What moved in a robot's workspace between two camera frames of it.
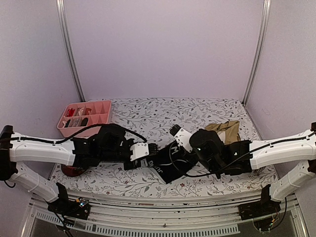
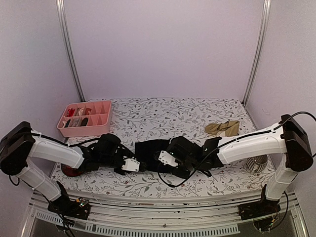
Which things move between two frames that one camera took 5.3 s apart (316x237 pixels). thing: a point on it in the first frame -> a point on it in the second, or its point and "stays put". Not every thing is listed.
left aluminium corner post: (61, 13) stays put
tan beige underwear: (228, 131) stays put
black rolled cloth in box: (84, 122) stays put
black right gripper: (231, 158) -> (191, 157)
